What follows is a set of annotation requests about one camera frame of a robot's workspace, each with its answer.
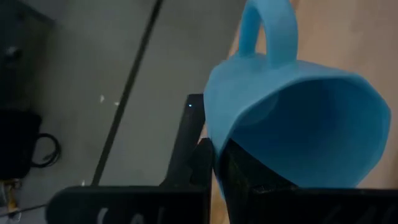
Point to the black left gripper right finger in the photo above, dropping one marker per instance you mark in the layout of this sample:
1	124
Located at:
280	208

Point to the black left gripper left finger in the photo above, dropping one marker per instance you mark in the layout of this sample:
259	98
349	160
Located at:
124	205

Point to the black floor box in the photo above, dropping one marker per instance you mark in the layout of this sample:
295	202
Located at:
15	143

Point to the black upright frame post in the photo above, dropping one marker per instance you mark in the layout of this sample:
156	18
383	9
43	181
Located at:
186	140

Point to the plain blue mug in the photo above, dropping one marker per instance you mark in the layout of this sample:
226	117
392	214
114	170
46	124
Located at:
280	93

